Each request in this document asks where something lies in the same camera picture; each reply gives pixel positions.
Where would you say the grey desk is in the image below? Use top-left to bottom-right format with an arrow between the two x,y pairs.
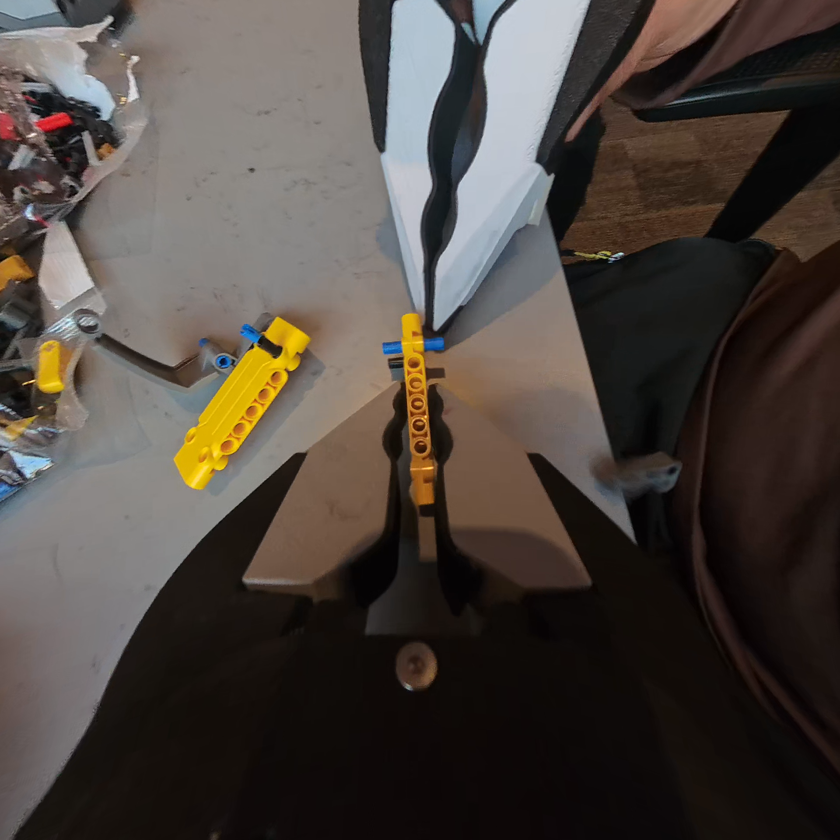
0,0 -> 637,834

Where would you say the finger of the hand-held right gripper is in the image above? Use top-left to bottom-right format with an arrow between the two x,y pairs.
382,0 -> 501,317
430,0 -> 593,333

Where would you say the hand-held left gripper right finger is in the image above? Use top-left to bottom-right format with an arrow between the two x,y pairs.
428,385 -> 593,616

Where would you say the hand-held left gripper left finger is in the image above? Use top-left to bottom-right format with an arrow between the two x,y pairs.
243,386 -> 404,609

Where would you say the black office chair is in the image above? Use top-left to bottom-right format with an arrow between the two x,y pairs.
632,39 -> 840,245

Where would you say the yellow grey brick assembly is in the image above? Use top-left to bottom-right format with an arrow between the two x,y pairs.
73,308 -> 311,490

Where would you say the bag of yellow bricks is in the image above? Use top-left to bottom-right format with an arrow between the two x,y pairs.
0,220 -> 110,501

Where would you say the person's right forearm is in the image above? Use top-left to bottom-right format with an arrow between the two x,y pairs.
567,0 -> 840,142

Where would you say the black backpack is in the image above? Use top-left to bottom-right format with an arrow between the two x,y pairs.
563,236 -> 777,462

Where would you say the yellow panel brick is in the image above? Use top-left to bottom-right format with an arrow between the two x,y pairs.
399,313 -> 439,508

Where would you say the bag of black red pins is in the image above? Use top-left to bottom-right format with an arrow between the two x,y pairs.
0,16 -> 149,225

